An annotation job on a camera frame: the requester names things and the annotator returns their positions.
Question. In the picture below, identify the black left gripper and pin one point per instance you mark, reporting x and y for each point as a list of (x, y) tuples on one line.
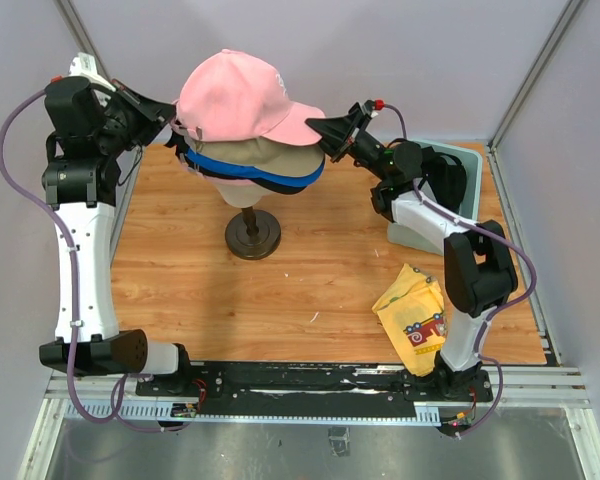
[(151, 114)]

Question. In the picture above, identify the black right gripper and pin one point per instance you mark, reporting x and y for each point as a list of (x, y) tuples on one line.
[(338, 134)]

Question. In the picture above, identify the blue cap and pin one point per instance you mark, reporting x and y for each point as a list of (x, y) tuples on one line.
[(226, 171)]

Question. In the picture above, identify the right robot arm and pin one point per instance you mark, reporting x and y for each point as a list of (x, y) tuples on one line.
[(479, 273)]

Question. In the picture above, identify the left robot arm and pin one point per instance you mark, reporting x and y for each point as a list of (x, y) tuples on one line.
[(93, 126)]

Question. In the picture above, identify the cream mannequin head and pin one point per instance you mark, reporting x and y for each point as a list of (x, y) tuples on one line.
[(242, 196)]

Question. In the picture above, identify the yellow printed cloth hat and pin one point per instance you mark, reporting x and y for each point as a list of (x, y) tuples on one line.
[(411, 312)]

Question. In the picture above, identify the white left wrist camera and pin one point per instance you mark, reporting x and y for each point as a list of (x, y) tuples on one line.
[(83, 75)]

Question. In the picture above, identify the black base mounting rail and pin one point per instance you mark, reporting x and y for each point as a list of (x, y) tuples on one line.
[(315, 382)]

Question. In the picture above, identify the white cable duct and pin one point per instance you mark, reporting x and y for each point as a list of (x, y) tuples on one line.
[(368, 411)]

